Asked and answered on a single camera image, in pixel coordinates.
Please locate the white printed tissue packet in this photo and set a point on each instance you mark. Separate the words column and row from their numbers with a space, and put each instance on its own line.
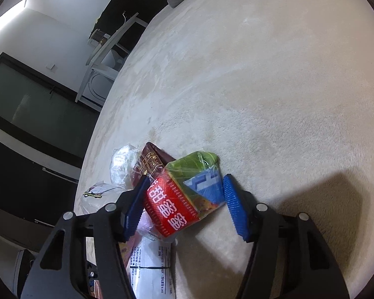
column 152, row 271

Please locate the flat clear plastic wrapper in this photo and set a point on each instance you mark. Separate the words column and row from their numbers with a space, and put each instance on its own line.
column 96, row 202

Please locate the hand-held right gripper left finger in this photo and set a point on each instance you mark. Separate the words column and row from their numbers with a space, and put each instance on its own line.
column 136, row 204

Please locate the ceiling light strip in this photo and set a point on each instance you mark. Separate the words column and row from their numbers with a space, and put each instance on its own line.
column 6, row 21

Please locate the white wooden chair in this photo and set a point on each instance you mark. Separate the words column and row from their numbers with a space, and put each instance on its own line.
column 107, row 46

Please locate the beige plush blanket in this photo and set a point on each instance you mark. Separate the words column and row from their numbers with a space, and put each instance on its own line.
column 252, row 84

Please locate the dark cabinet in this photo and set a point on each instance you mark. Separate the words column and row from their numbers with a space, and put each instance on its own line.
column 25, row 180

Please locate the red and green snack packet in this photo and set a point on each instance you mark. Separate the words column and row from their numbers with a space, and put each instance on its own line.
column 174, row 207

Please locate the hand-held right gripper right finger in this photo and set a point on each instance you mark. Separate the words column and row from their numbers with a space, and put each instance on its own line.
column 235, row 208

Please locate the crumpled clear plastic bag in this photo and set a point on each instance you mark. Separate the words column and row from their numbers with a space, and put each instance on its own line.
column 121, row 165

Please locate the maroon patterned packet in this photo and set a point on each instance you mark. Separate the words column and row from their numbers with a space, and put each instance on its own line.
column 152, row 162

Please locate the white wall switch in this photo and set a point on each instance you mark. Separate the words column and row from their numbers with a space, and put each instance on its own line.
column 50, row 67

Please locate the dark round container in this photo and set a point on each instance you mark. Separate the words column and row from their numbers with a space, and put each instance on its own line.
column 98, row 36

